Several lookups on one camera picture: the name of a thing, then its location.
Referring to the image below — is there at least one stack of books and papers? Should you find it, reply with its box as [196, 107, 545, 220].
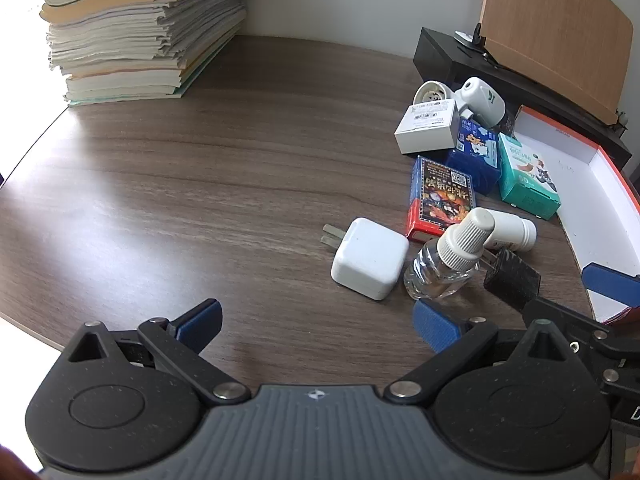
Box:
[40, 0, 251, 107]

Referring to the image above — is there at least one colourful playing card box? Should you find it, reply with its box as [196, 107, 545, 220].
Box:
[405, 155, 473, 243]

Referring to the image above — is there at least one clear bottle with white cap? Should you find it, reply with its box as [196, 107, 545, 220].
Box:
[403, 207, 496, 302]

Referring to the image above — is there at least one white plug-in heater with bottle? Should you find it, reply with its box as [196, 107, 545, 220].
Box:
[452, 76, 508, 128]

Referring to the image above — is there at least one orange and white box tray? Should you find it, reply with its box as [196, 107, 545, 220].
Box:
[512, 105, 640, 325]

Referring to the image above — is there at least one blue cartoon box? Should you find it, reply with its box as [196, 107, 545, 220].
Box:
[444, 117, 501, 196]

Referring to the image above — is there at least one white charger plug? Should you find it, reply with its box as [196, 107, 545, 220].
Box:
[320, 217, 410, 302]

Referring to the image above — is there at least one black desk riser shelf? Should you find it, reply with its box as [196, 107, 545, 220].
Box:
[413, 26, 633, 171]

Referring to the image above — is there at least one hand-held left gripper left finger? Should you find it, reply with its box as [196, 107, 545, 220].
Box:
[62, 299, 251, 407]

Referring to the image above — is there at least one wooden book stand board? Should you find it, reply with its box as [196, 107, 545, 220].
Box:
[470, 0, 635, 126]

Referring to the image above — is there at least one teal and white box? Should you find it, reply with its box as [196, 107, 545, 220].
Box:
[497, 132, 562, 221]

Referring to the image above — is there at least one small white bottle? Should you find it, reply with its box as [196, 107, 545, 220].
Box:
[487, 210, 537, 252]

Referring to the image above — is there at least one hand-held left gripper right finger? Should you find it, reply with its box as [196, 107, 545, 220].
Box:
[384, 299, 576, 407]

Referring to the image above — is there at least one white cardboard box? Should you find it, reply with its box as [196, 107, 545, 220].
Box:
[394, 98, 461, 155]

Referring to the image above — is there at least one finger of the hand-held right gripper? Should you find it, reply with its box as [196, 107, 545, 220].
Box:
[483, 249, 608, 343]
[582, 262, 640, 308]

